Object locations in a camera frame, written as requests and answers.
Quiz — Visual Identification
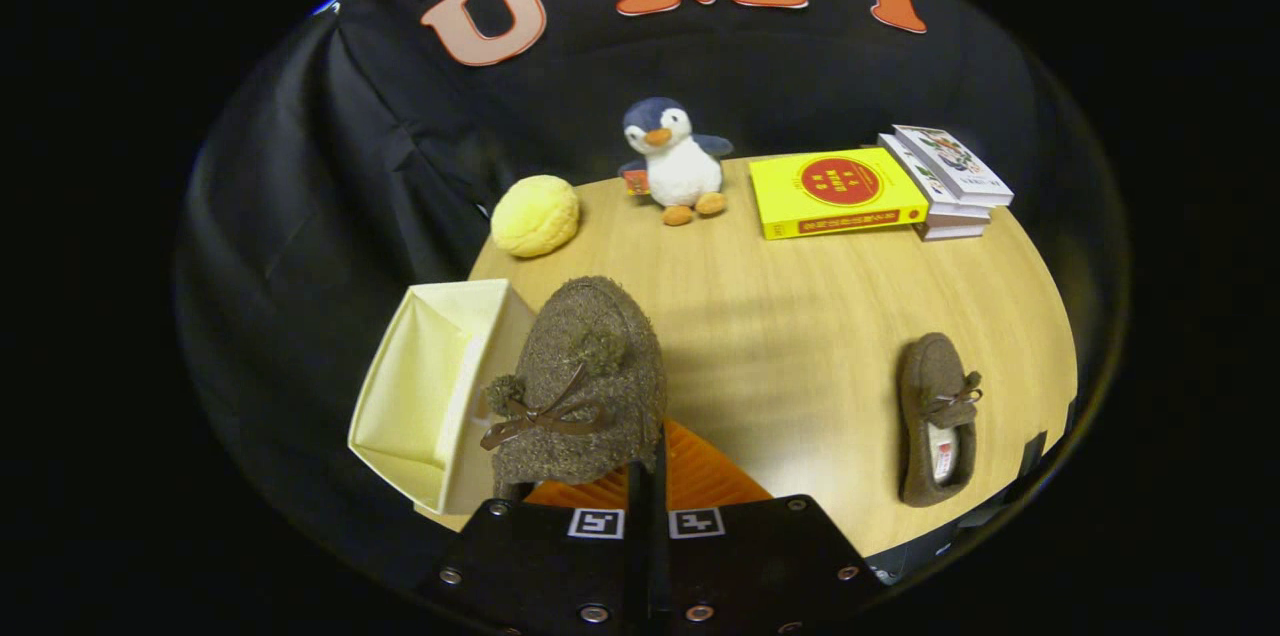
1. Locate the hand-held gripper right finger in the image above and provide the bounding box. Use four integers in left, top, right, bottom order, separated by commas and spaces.
652, 419, 886, 636

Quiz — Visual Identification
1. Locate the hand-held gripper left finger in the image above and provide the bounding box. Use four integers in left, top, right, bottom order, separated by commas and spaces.
415, 464, 651, 636

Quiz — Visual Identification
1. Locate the brown fuzzy slipper shoe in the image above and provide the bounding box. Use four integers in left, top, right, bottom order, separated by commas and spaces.
896, 332, 984, 508
479, 275, 669, 503

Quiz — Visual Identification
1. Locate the beige fabric storage box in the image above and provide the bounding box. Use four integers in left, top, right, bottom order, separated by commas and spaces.
347, 279, 539, 517

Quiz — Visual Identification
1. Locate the yellow bun plush toy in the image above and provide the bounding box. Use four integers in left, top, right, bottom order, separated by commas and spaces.
490, 175, 581, 260

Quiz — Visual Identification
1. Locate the yellow book with red circle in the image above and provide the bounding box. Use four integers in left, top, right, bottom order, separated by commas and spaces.
748, 147, 930, 241

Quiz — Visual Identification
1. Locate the penguin plush toy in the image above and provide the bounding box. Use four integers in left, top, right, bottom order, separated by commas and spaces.
617, 97, 735, 227

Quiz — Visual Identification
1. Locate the white illustrated cover book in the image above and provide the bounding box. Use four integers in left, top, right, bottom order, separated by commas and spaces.
892, 124, 1015, 208

